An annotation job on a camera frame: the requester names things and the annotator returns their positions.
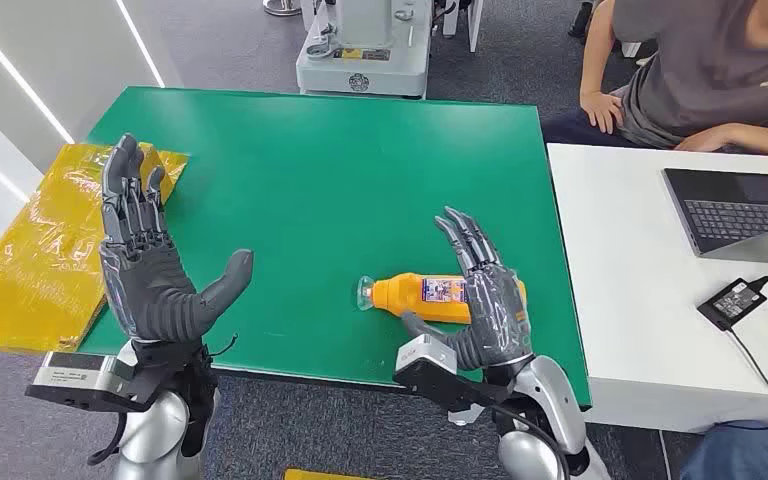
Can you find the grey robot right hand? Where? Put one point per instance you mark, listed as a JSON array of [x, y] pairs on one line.
[[496, 318]]

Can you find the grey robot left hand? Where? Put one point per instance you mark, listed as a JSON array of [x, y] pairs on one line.
[[145, 291]]

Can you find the orange detergent bottle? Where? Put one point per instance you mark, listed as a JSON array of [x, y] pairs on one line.
[[404, 295]]

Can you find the person's right forearm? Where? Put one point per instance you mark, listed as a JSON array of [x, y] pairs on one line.
[[597, 53]]

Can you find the white table leg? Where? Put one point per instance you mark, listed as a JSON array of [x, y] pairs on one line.
[[465, 416]]

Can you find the yellow wrapped cardboard box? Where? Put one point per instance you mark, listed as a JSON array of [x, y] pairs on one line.
[[33, 265]]

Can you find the person's right hand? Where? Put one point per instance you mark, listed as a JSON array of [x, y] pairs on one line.
[[601, 109]]

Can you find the person's hand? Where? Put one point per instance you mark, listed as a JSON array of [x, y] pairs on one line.
[[702, 139], [601, 109]]

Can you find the black power adapter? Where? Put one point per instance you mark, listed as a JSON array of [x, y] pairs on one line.
[[732, 303]]

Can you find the yellow object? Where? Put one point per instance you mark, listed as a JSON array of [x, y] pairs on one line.
[[318, 475]]

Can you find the grey laptop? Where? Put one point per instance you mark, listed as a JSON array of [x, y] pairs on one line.
[[735, 218]]

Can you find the person's left hand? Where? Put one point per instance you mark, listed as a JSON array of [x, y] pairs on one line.
[[702, 139]]

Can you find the white machine base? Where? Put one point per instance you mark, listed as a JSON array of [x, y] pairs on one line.
[[357, 66]]

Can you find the person's leg in jeans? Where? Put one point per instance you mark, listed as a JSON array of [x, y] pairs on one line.
[[748, 457]]

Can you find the white furniture panel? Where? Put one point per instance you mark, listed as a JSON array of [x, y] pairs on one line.
[[473, 26]]

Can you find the black shoes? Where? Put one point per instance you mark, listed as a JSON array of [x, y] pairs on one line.
[[581, 23]]

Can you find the chrome stand base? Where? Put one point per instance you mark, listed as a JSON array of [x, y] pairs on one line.
[[281, 6]]

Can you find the person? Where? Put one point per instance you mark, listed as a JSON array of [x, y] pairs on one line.
[[702, 66]]

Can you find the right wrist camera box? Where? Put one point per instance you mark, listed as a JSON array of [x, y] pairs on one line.
[[424, 358]]

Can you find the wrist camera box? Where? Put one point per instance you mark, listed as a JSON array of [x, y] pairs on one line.
[[424, 358], [72, 381]]

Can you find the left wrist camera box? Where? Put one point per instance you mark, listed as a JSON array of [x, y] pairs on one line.
[[72, 381]]

